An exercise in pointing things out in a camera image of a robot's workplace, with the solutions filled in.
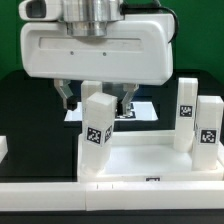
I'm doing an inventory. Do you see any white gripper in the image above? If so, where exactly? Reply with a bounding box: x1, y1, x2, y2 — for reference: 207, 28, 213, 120
20, 14, 174, 117

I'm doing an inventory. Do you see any white desk top tray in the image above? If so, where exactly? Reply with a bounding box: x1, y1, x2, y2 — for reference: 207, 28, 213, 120
77, 130, 224, 182

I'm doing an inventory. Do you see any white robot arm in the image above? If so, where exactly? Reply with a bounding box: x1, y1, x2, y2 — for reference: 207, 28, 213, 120
18, 0, 179, 116

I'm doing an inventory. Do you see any white sheet with tags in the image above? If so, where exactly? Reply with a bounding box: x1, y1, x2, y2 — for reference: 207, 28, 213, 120
65, 102, 158, 122

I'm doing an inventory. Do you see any white front obstacle bar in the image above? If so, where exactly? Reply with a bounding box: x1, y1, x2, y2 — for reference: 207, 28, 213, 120
0, 181, 224, 211

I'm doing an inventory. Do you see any white obstacle bar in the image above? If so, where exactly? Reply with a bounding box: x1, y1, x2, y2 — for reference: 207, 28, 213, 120
0, 181, 224, 211
0, 136, 8, 163

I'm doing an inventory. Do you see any white left obstacle bar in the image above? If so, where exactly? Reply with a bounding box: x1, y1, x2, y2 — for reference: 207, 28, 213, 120
0, 136, 8, 163

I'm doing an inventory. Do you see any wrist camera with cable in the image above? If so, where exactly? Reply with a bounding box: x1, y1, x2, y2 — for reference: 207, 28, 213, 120
18, 0, 62, 21

